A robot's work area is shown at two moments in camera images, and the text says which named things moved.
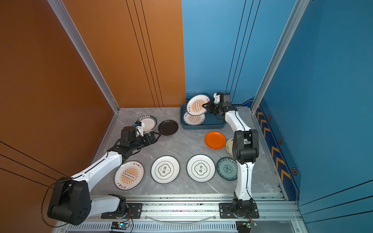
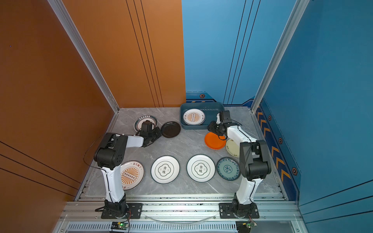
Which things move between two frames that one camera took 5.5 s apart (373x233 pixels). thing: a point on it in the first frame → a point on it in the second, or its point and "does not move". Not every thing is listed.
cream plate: (229, 145) does not move
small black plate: (168, 127) does not move
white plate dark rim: (150, 123) does not move
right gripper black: (209, 106) → (211, 127)
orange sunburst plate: (194, 106) → (194, 116)
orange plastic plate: (215, 140) does not move
